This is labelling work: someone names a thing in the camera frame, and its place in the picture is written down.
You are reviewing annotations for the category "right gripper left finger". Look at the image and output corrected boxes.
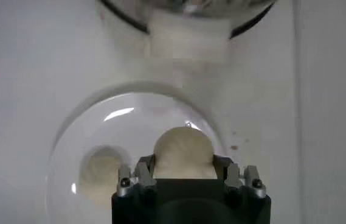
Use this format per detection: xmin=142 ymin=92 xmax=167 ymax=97
xmin=116 ymin=154 xmax=158 ymax=198

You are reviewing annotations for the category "white steamed baozi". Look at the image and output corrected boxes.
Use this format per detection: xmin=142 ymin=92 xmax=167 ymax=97
xmin=153 ymin=126 xmax=218 ymax=180
xmin=78 ymin=146 xmax=131 ymax=208

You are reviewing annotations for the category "stainless steel steamer basket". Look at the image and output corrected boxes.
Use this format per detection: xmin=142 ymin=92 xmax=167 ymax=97
xmin=108 ymin=0 xmax=275 ymax=60

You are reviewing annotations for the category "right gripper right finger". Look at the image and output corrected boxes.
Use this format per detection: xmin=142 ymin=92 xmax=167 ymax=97
xmin=212 ymin=154 xmax=267 ymax=198

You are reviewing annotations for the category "white round plate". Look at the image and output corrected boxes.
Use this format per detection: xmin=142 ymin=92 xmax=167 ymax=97
xmin=45 ymin=91 xmax=227 ymax=224

